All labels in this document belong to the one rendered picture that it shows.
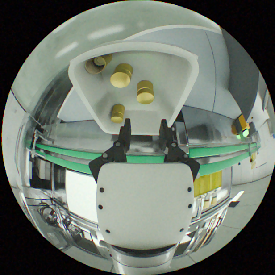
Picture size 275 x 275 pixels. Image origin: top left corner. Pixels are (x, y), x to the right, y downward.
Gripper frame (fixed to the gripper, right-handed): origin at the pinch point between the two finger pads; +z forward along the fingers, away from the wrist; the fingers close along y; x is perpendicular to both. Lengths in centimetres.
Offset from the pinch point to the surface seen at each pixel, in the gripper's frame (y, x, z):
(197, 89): 14.5, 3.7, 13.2
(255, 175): 604, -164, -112
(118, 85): -4.6, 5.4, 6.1
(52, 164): -73, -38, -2
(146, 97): 0.2, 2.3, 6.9
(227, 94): 27.3, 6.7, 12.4
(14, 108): -349, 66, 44
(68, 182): -46, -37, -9
